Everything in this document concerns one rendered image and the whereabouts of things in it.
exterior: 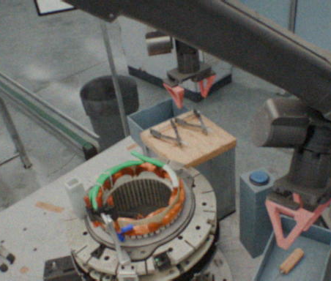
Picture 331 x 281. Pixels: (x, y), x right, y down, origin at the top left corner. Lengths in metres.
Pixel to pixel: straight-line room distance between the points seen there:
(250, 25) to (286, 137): 0.19
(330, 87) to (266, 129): 0.10
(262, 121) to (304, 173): 0.10
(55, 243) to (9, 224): 0.20
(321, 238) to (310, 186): 0.25
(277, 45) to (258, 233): 0.67
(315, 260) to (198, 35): 0.54
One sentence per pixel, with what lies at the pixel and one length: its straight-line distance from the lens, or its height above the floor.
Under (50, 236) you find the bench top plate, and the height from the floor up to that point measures 0.78.
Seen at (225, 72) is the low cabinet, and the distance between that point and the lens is 3.40.
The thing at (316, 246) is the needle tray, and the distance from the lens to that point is 0.81.
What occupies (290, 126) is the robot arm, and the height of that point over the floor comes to 1.36.
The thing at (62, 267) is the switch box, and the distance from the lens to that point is 1.08.
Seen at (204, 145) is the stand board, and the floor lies 1.06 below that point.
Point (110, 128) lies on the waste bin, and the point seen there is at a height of 0.35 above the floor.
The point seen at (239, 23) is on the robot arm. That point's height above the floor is 1.53.
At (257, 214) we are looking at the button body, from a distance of 0.95.
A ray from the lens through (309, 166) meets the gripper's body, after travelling 0.57.
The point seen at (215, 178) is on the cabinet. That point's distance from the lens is 1.03.
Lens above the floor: 1.66
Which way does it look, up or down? 36 degrees down
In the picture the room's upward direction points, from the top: 7 degrees counter-clockwise
